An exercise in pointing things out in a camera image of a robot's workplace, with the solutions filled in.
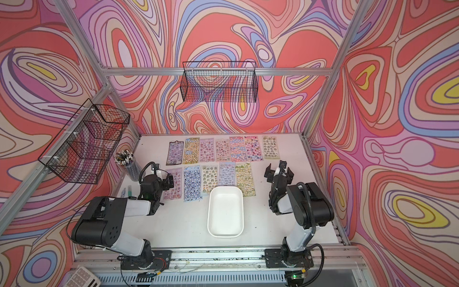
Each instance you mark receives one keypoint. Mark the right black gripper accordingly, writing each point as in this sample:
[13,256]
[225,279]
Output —
[269,174]

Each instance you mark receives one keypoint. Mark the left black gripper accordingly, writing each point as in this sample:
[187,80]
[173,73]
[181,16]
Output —
[165,183]

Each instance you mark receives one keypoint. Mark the lilac puffy sticker sheet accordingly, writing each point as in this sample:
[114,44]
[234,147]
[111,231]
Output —
[176,192]

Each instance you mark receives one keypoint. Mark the green cream sticker sheet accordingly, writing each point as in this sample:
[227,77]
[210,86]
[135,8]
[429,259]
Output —
[270,147]

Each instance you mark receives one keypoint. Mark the pink yellow pastel sticker sheet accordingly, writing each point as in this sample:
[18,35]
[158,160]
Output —
[253,148]

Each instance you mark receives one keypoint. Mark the purple holographic sticker sheet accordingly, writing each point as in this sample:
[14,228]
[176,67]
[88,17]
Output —
[175,153]

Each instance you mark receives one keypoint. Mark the green animal sticker sheet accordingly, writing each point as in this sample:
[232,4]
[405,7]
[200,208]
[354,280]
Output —
[244,179]

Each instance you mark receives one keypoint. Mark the blue penguin sticker sheet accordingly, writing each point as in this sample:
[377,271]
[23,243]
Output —
[192,183]

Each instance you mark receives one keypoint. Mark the blue red animal sticker sheet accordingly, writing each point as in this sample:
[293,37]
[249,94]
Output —
[237,149]

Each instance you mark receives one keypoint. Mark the yellow green sticker sheet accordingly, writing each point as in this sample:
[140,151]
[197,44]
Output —
[191,151]

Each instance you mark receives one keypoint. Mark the blue pastel cloud sticker sheet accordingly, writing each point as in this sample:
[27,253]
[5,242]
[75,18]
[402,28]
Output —
[226,175]

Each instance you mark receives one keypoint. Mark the green dinosaur sticker sheet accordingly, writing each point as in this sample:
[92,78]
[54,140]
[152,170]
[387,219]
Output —
[209,178]

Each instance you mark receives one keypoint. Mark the white plastic storage tray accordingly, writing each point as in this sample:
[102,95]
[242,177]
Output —
[226,212]

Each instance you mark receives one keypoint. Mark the pink bonbon sticker sheet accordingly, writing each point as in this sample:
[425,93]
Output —
[222,149]

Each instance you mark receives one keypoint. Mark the pink puffy sticker sheet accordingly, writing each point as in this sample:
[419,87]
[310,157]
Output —
[207,150]

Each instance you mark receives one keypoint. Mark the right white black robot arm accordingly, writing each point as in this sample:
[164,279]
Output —
[311,210]

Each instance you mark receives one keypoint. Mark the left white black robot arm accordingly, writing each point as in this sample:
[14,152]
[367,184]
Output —
[101,224]

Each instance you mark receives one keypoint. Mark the mesh pen cup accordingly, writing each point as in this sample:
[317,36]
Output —
[133,170]

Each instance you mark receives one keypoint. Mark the bundle of pens in cup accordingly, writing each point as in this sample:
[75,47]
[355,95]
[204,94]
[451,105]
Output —
[124,158]

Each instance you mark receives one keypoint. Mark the white keypad device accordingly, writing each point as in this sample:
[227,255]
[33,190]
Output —
[82,277]

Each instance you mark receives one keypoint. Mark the black wire basket on left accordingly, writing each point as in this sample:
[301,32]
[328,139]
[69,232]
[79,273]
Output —
[83,150]

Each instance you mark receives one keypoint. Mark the black wire basket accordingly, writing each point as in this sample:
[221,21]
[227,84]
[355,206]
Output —
[83,150]
[219,81]

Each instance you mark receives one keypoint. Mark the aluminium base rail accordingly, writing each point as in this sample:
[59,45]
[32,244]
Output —
[338,266]

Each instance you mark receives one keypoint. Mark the black wire basket at back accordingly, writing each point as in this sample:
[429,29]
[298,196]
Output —
[219,81]

